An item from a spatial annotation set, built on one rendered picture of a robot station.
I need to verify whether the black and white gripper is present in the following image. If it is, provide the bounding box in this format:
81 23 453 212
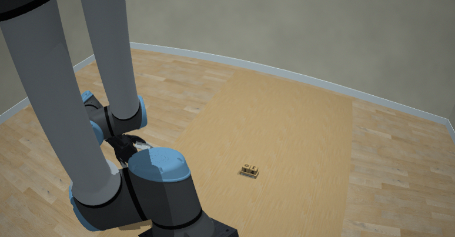
105 134 154 168

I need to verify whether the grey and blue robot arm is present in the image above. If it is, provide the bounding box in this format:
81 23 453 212
0 0 216 237

